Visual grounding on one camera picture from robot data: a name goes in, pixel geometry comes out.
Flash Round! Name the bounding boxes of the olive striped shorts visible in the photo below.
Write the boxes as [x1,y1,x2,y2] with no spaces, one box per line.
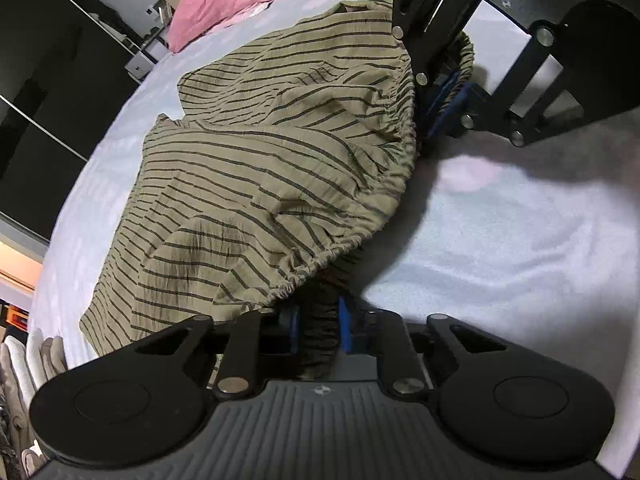
[78,0,475,380]

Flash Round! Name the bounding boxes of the folded clothes stack near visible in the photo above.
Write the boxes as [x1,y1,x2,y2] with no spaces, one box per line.
[1,330,67,479]

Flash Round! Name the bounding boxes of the polka dot bed sheet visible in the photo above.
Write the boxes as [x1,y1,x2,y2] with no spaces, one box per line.
[29,0,639,476]

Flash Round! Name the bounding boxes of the light pink pillow under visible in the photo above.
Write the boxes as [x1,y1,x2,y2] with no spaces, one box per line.
[208,2,270,34]

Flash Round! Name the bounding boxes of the white bedside table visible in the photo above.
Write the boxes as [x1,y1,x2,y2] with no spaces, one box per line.
[125,36,169,82]

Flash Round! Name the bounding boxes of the black sliding wardrobe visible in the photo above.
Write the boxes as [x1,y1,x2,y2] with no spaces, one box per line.
[1,0,138,240]

